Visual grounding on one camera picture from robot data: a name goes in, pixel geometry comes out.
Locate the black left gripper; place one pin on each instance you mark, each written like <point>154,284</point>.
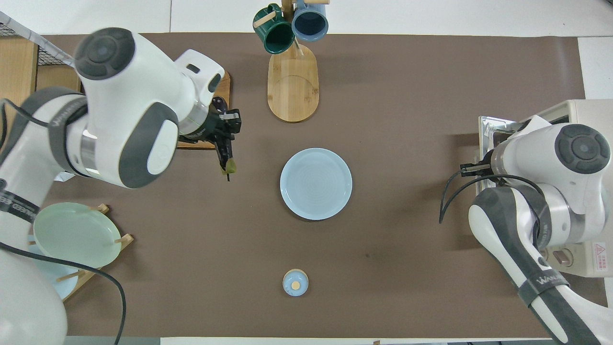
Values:
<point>225,117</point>

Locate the dark purple eggplant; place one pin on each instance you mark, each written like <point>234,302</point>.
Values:
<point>227,154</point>

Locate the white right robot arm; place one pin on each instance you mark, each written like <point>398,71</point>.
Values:
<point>574,153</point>

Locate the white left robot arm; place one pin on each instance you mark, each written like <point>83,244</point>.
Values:
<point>124,96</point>

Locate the cream toaster oven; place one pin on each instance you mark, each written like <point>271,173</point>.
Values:
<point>589,261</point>

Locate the brown wooden tray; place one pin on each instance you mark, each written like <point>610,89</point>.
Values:
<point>225,88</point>

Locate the wooden mug tree stand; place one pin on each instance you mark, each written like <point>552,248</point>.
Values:
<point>293,91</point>

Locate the dark green ceramic mug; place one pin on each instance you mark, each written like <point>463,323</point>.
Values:
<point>275,33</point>

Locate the blue ceramic mug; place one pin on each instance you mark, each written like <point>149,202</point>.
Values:
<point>310,21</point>

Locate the wooden plate rack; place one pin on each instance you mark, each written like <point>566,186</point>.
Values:
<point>122,239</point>

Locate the brown table mat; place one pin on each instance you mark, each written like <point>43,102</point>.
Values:
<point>383,120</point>

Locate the small blue wooden-knob bell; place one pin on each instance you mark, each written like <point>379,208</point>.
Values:
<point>295,282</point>

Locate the pale green plate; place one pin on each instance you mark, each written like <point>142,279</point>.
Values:
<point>76,235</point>

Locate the light blue racked plate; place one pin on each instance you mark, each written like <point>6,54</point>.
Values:
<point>60,283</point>

